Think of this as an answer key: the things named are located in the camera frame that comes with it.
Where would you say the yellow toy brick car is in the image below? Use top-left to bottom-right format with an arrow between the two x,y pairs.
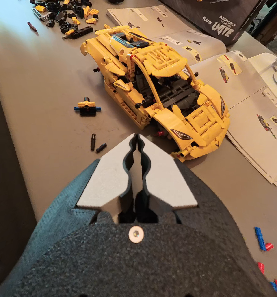
80,26 -> 230,163

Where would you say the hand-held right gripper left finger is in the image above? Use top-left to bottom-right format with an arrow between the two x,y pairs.
76,134 -> 138,224

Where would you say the grey desk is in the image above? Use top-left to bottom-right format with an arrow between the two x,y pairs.
0,0 -> 277,297

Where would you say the long blue axle pin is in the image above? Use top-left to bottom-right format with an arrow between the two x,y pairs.
255,227 -> 267,251

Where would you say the building instruction booklet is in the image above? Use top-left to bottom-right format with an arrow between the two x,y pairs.
106,5 -> 277,189

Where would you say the toy car set box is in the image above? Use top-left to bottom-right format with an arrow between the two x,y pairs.
159,0 -> 269,45

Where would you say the small black brick assembly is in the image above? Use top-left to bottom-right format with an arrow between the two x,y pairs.
74,97 -> 102,116

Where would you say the pile of black yellow bricks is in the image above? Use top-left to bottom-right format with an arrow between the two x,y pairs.
29,0 -> 100,39

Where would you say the white document stand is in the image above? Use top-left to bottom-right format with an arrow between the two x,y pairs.
248,52 -> 277,100

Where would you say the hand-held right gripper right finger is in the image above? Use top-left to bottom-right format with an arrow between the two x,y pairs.
136,134 -> 198,223

